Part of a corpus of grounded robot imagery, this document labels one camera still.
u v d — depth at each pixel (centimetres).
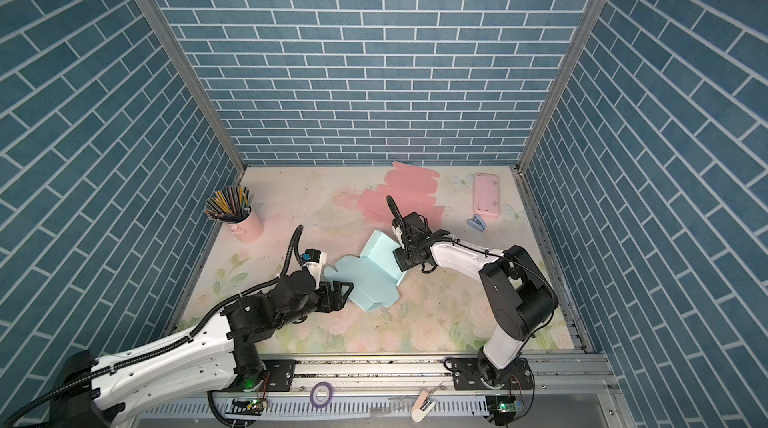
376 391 73
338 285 69
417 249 66
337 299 68
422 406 68
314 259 69
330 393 71
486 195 112
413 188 116
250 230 94
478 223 102
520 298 46
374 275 91
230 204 94
